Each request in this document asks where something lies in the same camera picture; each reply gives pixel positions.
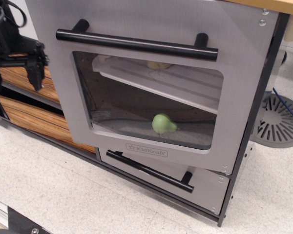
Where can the grey slotted round base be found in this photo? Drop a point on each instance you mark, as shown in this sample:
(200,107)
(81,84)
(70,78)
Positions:
(275,126)

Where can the wooden countertop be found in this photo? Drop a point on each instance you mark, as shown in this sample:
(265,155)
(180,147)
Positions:
(283,6)

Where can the lower wood-pattern fabric bin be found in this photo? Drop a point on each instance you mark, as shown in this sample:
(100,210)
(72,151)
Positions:
(41,121)

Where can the black oven door handle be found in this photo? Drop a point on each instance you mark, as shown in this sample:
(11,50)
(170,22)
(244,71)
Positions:
(199,50)

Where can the yellow toy potato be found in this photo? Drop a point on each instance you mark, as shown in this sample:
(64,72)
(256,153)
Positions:
(157,65)

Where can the white oven shelf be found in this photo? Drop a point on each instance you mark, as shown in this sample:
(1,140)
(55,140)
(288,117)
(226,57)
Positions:
(193,86)

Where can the green toy pear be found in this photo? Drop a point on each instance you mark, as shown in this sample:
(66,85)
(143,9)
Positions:
(163,124)

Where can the grey toy oven door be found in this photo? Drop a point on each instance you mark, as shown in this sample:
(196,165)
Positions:
(111,115)

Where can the wood-pattern fabric bin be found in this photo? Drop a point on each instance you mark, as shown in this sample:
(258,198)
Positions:
(41,121)
(17,76)

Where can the grey lower drawer front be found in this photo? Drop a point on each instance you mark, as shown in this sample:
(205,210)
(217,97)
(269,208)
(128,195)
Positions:
(198,186)

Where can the black plate with screw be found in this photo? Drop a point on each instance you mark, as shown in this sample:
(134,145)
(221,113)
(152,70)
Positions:
(20,224)

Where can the black toy kitchen frame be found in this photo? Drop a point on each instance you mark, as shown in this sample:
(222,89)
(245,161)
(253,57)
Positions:
(274,59)

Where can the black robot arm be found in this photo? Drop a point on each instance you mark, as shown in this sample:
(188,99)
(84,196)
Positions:
(14,15)

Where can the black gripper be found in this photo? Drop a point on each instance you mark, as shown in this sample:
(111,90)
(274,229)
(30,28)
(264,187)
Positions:
(17,50)

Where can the upper wood-pattern fabric bin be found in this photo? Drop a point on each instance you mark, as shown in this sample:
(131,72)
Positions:
(17,76)

